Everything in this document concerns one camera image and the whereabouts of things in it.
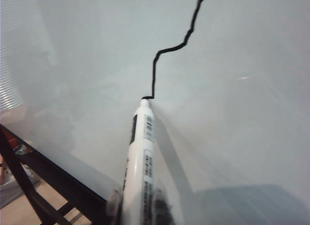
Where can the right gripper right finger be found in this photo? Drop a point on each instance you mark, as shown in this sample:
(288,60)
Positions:
(162,205)

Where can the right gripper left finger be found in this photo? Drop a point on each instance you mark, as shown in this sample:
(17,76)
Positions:
(115,205)

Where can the whiteboard with black frame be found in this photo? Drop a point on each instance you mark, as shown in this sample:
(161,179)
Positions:
(218,101)

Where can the white marker pen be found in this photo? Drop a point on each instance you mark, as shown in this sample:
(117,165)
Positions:
(141,150)

